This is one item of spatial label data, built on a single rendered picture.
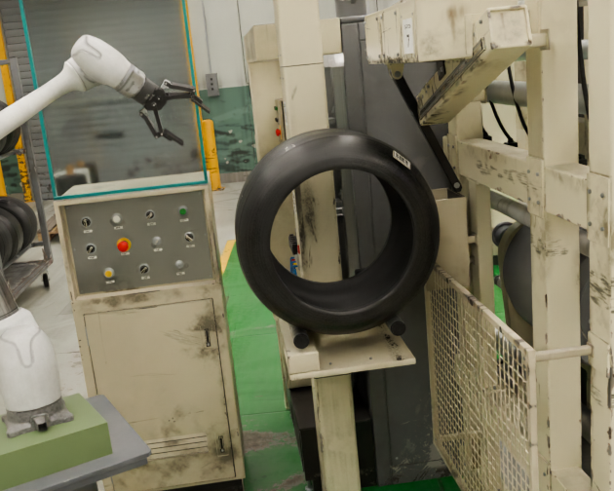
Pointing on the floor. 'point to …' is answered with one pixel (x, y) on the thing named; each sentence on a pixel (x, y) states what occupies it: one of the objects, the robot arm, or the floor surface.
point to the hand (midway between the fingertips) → (193, 125)
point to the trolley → (19, 239)
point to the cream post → (317, 227)
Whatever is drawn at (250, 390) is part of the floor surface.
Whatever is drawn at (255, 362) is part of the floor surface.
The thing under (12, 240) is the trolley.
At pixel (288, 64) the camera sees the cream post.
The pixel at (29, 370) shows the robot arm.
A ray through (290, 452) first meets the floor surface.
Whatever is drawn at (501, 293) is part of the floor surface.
